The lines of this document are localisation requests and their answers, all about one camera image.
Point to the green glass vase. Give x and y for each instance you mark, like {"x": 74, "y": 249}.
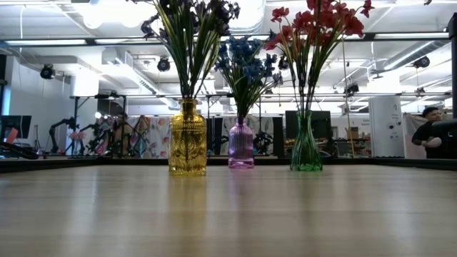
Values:
{"x": 306, "y": 150}

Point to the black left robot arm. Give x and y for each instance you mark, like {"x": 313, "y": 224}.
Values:
{"x": 21, "y": 150}

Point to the pink ribbed glass vase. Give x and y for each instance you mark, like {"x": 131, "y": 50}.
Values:
{"x": 241, "y": 142}

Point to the yellow embossed glass vase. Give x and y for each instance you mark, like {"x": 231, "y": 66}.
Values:
{"x": 188, "y": 142}

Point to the colourful patterned board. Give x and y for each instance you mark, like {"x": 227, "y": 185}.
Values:
{"x": 150, "y": 137}

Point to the black ceiling spotlight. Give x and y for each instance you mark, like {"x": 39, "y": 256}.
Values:
{"x": 351, "y": 89}
{"x": 283, "y": 63}
{"x": 163, "y": 64}
{"x": 422, "y": 62}
{"x": 47, "y": 71}

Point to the black background monitor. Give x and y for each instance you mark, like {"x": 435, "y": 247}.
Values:
{"x": 19, "y": 123}
{"x": 323, "y": 125}

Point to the person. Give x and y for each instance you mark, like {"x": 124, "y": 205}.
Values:
{"x": 123, "y": 133}
{"x": 426, "y": 133}

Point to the cardboard box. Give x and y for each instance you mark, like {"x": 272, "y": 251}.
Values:
{"x": 353, "y": 132}

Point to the white cabinet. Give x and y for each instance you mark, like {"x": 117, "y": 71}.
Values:
{"x": 386, "y": 125}

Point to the background black robot arms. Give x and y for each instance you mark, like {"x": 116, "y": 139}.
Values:
{"x": 60, "y": 125}

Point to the pink fabric curtain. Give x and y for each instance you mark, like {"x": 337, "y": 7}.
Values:
{"x": 412, "y": 128}

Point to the silver ventilation duct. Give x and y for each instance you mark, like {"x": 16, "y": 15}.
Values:
{"x": 250, "y": 18}

